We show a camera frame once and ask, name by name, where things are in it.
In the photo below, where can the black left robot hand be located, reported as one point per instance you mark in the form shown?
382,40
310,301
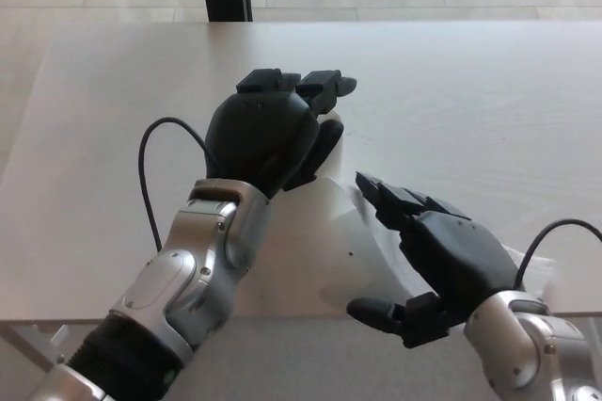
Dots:
254,137

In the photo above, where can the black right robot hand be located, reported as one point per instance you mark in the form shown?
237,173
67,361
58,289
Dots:
451,250

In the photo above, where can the white toilet paper roll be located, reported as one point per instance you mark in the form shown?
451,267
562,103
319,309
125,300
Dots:
338,213

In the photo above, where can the white metal table leg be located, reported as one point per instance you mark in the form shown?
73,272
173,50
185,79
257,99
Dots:
595,325

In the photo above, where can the white diagonal table brace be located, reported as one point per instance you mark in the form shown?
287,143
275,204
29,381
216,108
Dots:
28,349

